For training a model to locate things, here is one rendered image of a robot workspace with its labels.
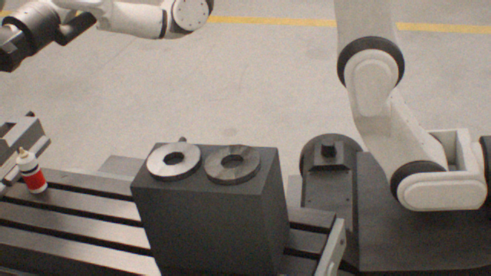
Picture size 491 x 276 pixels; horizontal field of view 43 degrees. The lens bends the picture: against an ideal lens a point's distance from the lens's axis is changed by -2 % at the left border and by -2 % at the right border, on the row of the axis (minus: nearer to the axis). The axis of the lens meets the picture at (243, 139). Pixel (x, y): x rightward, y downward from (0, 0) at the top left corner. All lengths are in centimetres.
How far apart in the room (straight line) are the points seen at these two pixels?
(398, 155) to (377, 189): 23
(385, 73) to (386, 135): 20
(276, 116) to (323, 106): 23
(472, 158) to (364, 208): 31
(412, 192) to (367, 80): 32
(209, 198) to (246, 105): 222
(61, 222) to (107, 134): 194
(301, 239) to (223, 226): 18
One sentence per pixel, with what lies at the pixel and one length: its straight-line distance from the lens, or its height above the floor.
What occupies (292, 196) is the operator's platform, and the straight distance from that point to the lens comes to 199.
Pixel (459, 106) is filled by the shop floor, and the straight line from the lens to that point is 306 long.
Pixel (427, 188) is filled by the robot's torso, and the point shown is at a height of 71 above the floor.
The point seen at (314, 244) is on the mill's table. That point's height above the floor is 90.
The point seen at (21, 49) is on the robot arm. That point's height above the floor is 124.
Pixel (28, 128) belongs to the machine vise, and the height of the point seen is 97.
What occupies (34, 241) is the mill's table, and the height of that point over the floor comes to 90.
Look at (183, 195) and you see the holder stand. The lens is 100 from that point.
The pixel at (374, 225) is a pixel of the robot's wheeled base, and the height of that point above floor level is 57.
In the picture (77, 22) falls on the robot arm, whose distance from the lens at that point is 131.
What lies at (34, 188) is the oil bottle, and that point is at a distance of 141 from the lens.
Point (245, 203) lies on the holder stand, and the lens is 97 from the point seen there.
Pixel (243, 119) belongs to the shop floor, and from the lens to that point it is 309.
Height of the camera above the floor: 171
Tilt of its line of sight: 35 degrees down
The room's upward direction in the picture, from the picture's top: 11 degrees counter-clockwise
